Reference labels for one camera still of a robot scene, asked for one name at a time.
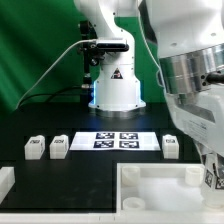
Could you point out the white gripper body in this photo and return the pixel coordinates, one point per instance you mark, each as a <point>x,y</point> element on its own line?
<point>202,119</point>

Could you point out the black camera on stand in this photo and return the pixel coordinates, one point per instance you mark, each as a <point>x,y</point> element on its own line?
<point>107,64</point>

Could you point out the white square tabletop part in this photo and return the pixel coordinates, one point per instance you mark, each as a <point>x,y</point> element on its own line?
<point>161,187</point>

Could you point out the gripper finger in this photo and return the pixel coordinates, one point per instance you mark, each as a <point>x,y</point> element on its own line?
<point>205,154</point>

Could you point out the white sheet with markers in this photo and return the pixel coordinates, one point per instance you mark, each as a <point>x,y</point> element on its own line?
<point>110,140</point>

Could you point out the white obstacle block left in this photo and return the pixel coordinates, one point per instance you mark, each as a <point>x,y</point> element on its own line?
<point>7,180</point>

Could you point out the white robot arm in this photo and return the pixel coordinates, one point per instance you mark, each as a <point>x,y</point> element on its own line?
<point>189,35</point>

